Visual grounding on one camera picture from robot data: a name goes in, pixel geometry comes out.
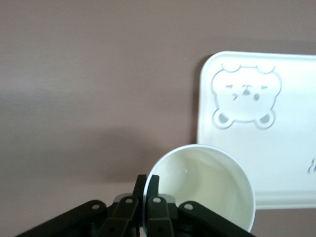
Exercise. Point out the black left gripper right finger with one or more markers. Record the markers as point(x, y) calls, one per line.
point(160, 217)

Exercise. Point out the white IKEA cup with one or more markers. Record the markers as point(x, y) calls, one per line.
point(209, 177)

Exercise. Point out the white bear print tray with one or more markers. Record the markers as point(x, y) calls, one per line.
point(284, 153)

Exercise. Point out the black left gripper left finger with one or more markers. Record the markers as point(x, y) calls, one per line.
point(123, 217)

